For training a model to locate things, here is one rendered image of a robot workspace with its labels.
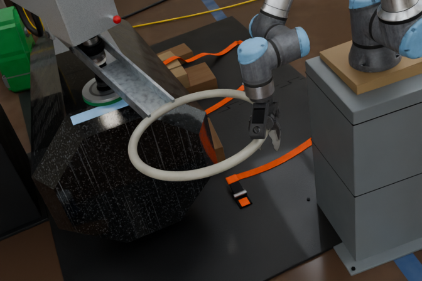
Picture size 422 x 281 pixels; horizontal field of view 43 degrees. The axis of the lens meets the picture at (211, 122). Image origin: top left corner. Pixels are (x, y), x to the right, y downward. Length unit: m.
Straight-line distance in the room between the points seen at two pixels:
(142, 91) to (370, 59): 0.85
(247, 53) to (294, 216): 1.32
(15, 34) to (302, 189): 2.39
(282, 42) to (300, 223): 1.27
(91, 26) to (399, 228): 1.53
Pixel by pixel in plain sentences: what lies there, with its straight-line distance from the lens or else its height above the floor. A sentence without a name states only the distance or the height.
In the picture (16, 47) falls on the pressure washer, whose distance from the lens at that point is 4.17.
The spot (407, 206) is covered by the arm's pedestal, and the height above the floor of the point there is 0.25.
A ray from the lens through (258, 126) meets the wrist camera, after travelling 1.60.
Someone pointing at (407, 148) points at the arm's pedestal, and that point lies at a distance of 2.17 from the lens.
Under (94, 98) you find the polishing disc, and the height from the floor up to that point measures 0.86.
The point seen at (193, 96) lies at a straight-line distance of 1.97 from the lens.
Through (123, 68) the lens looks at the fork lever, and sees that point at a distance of 2.15.
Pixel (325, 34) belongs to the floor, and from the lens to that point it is 4.08.
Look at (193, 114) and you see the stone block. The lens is 2.39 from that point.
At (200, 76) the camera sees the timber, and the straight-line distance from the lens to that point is 3.62.
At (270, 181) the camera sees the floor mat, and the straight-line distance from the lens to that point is 2.87.
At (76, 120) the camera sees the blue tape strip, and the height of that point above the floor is 0.80.
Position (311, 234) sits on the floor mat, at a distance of 2.61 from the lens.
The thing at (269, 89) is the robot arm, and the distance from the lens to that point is 1.60.
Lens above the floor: 2.03
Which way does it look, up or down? 37 degrees down
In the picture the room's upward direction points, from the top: 13 degrees counter-clockwise
